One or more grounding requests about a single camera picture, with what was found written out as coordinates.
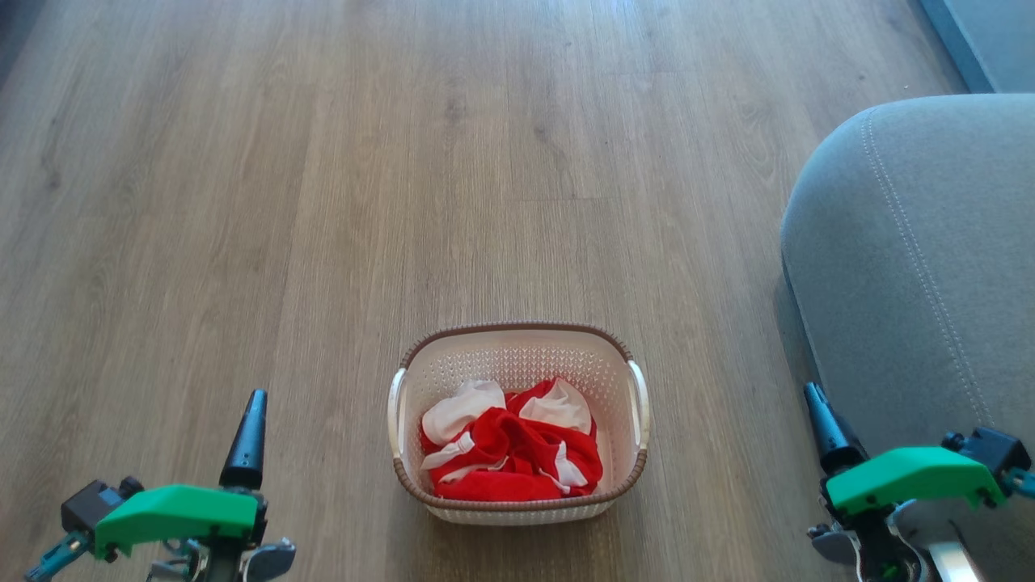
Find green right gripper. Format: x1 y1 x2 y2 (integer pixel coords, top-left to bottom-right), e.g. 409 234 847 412
803 382 1008 582

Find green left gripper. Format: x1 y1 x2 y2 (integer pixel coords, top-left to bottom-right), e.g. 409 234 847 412
95 390 268 582

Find red and white clothes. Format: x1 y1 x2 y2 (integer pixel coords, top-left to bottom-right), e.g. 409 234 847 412
419 377 605 502

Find grey sofa seat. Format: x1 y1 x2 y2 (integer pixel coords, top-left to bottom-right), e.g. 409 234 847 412
918 0 1035 94
780 93 1035 582

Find white plastic laundry basket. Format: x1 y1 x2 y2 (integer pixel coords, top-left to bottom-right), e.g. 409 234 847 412
387 322 652 526

